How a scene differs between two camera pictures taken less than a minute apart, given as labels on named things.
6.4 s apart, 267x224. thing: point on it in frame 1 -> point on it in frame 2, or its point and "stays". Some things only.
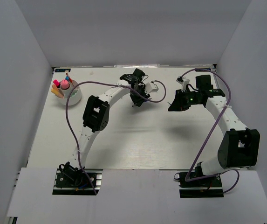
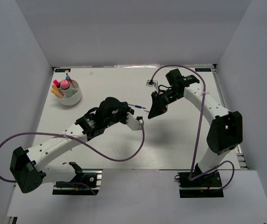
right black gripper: [178, 104] -> [158, 106]
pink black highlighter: [57, 83] stays
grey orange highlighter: [55, 87] stays
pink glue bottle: [65, 84] stays
